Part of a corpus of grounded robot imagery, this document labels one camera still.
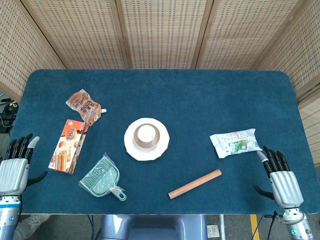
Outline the woven folding screen panel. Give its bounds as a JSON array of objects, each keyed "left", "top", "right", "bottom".
[
  {"left": 194, "top": 0, "right": 309, "bottom": 71},
  {"left": 254, "top": 0, "right": 320, "bottom": 101},
  {"left": 0, "top": 0, "right": 66, "bottom": 101},
  {"left": 115, "top": 0, "right": 215, "bottom": 70},
  {"left": 20, "top": 0, "right": 126, "bottom": 70}
]

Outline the white green snack packet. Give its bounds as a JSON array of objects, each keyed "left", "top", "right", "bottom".
[{"left": 209, "top": 128, "right": 263, "bottom": 159}]

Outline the white paper label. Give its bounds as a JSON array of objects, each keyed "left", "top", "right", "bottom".
[{"left": 206, "top": 224, "right": 221, "bottom": 240}]

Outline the green dustpan in plastic wrap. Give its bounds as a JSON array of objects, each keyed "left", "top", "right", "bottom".
[{"left": 78, "top": 152, "right": 127, "bottom": 202}]

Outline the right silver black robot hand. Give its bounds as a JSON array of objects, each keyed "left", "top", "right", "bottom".
[{"left": 253, "top": 145, "right": 305, "bottom": 209}]

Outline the wooden rolling pin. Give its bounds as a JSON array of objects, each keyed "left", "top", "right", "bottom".
[{"left": 167, "top": 169, "right": 223, "bottom": 200}]

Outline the black equipment with cables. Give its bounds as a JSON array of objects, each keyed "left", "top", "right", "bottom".
[{"left": 0, "top": 98, "right": 20, "bottom": 134}]

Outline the beige bowl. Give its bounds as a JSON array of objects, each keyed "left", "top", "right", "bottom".
[{"left": 132, "top": 123, "right": 161, "bottom": 150}]

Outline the blue cable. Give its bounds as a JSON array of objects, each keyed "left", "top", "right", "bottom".
[{"left": 86, "top": 214, "right": 97, "bottom": 240}]

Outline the brown spouted drink pouch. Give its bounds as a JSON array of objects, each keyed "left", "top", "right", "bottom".
[{"left": 65, "top": 89, "right": 108, "bottom": 125}]

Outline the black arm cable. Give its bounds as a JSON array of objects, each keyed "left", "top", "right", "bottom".
[{"left": 264, "top": 211, "right": 286, "bottom": 240}]

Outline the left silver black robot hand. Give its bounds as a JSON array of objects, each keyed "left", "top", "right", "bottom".
[{"left": 0, "top": 133, "right": 48, "bottom": 196}]

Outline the white shoe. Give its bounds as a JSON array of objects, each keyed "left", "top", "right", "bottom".
[{"left": 12, "top": 214, "right": 52, "bottom": 240}]

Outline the blue carpet table mat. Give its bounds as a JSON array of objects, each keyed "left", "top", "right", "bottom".
[{"left": 9, "top": 69, "right": 315, "bottom": 216}]

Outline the white plate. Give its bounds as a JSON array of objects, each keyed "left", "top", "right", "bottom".
[{"left": 123, "top": 117, "right": 171, "bottom": 162}]

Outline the blue grey robot torso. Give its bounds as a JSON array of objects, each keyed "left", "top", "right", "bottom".
[{"left": 99, "top": 214, "right": 209, "bottom": 240}]

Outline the orange egg roll box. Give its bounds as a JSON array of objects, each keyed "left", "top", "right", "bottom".
[{"left": 47, "top": 118, "right": 90, "bottom": 175}]

